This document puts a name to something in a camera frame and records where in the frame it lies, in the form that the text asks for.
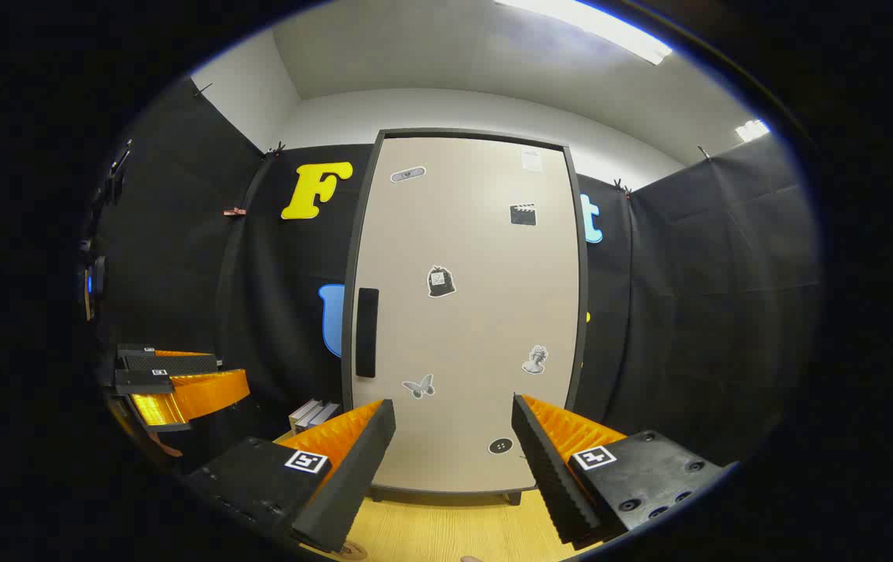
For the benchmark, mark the white and yellow spine book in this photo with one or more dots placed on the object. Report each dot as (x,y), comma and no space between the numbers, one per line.
(307,412)

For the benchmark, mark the beige spine book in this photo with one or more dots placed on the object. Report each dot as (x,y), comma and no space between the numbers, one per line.
(294,420)

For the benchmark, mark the small ceiling light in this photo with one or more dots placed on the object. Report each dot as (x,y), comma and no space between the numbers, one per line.
(752,130)

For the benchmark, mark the copper clip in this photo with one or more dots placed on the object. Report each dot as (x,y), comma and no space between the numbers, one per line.
(234,211)

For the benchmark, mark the long ceiling light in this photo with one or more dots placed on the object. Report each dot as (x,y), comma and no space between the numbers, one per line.
(587,30)

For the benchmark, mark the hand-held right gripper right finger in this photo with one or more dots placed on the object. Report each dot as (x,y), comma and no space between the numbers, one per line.
(552,476)

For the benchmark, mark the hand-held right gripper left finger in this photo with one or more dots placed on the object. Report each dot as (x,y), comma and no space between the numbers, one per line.
(353,484)

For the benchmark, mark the lavender spine book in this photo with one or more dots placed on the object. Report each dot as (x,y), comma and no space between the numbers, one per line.
(326,412)

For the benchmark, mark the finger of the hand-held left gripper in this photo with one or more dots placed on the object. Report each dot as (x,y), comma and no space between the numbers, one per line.
(204,394)
(181,364)

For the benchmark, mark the dark grey cabinet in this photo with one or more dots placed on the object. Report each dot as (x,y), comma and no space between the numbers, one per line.
(583,297)

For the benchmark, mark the beige cabinet door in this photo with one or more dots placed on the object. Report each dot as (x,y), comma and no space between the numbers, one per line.
(478,312)

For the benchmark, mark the black backdrop cloth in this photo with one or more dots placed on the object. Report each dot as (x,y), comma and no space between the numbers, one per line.
(688,312)

